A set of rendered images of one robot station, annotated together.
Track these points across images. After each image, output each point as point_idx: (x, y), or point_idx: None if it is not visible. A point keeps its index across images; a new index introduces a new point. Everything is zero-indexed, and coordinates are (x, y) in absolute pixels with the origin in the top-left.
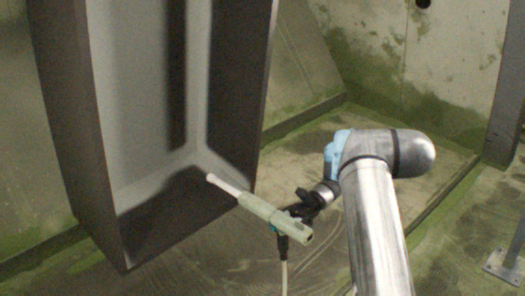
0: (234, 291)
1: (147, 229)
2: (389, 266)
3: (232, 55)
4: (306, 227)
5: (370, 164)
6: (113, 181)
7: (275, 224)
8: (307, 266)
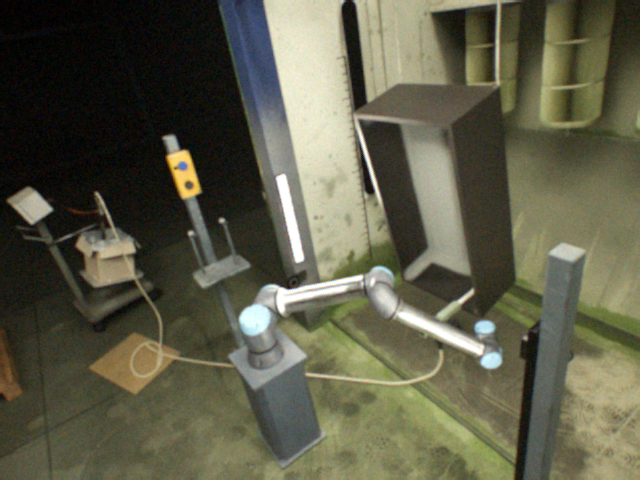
0: (455, 359)
1: (434, 279)
2: (312, 288)
3: (490, 229)
4: None
5: (359, 278)
6: (457, 252)
7: None
8: (487, 400)
